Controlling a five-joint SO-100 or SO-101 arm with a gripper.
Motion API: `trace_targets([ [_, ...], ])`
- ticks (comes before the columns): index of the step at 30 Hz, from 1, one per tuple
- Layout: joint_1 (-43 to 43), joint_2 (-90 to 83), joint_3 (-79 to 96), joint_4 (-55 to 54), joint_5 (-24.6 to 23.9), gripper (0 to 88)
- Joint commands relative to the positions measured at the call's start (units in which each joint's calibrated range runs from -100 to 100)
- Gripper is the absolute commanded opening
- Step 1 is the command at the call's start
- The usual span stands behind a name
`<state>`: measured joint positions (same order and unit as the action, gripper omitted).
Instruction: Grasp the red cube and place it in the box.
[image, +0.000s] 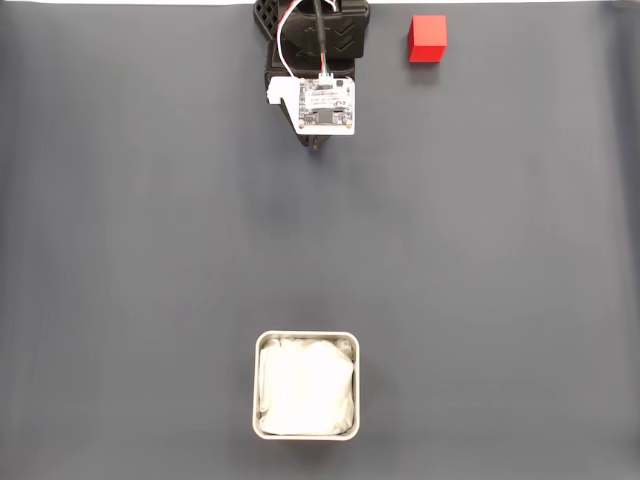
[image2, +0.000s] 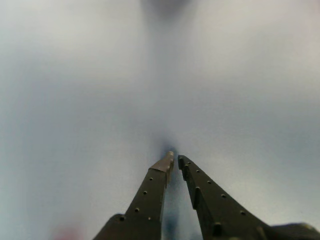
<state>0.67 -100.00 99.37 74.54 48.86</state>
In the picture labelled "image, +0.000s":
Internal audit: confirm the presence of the red cube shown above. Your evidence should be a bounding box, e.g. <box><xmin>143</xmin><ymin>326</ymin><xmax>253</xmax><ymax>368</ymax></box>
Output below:
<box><xmin>408</xmin><ymin>14</ymin><xmax>448</xmax><ymax>64</ymax></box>

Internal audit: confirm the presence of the beige square box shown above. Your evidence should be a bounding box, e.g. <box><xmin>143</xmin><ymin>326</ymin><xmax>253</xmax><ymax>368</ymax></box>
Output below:
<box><xmin>252</xmin><ymin>329</ymin><xmax>361</xmax><ymax>441</ymax></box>

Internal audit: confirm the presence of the white crumpled tissue paper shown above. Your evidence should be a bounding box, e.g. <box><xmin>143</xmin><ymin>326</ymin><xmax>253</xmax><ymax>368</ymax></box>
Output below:
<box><xmin>257</xmin><ymin>337</ymin><xmax>357</xmax><ymax>436</ymax></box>

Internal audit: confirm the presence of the white ribbon motor cable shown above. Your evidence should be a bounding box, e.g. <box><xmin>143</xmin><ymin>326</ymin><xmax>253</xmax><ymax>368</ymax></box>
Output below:
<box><xmin>275</xmin><ymin>0</ymin><xmax>321</xmax><ymax>81</ymax></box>

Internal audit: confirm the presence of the black camera cable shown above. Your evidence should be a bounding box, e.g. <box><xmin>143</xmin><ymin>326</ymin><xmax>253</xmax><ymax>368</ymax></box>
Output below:
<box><xmin>311</xmin><ymin>0</ymin><xmax>334</xmax><ymax>81</ymax></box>

